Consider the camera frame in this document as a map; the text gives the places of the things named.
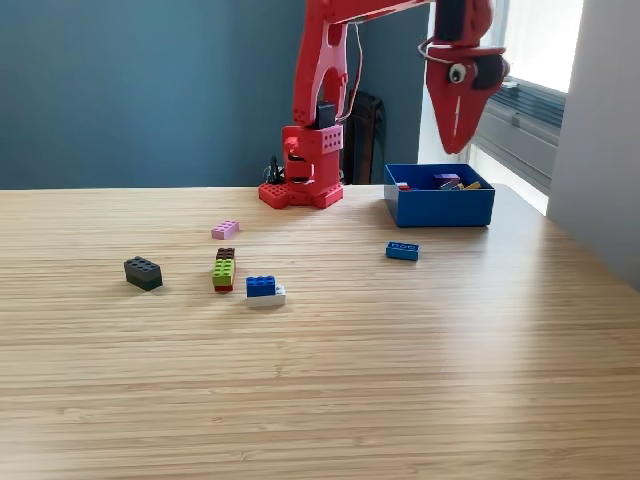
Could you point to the blue on white brick stack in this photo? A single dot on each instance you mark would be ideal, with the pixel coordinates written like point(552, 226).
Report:
point(261, 287)

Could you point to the black chair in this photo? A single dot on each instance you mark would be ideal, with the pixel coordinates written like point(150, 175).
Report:
point(370, 145)

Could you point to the green brown red brick stack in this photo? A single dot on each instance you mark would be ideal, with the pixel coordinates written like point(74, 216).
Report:
point(223, 272)

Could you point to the small red brick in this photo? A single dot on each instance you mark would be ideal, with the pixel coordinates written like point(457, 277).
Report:
point(404, 187)

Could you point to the white window frame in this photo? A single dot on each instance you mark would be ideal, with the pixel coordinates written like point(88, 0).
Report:
point(530, 150)

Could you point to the grey window vent grille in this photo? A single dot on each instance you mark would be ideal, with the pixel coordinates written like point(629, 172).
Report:
point(542, 110)

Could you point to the small blue brick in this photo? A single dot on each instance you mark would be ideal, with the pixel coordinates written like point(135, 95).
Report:
point(402, 251)

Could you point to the blue plastic bin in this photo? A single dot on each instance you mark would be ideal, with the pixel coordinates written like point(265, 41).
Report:
point(440, 207)

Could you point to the pink purple brick stack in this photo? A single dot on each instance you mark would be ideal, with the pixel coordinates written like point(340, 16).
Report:
point(446, 177)

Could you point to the dark grey brick stack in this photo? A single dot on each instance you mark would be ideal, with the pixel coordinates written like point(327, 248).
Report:
point(143, 273)

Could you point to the yellow toy digger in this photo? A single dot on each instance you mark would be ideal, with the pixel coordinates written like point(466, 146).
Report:
point(471, 186)

